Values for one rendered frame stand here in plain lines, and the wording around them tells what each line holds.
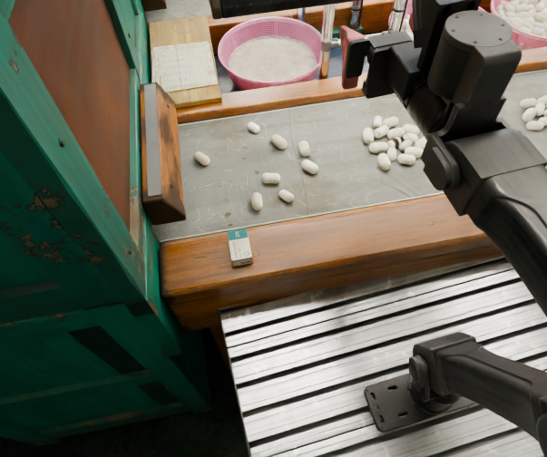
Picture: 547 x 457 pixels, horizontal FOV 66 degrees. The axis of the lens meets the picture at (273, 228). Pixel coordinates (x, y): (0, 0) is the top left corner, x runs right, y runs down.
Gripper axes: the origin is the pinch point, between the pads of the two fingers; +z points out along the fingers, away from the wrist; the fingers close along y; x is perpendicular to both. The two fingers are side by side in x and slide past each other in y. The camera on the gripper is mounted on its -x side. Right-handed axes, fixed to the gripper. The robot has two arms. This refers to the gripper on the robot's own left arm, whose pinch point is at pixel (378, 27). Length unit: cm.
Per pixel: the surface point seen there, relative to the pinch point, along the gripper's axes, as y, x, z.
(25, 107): 38.4, -10.0, -16.7
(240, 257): 23.8, 28.9, -11.5
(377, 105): -14.9, 33.0, 20.6
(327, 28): -5.3, 18.5, 30.6
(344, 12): -20, 31, 56
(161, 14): 28, 32, 73
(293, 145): 6.9, 33.1, 14.3
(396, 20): -20.3, 18.8, 29.4
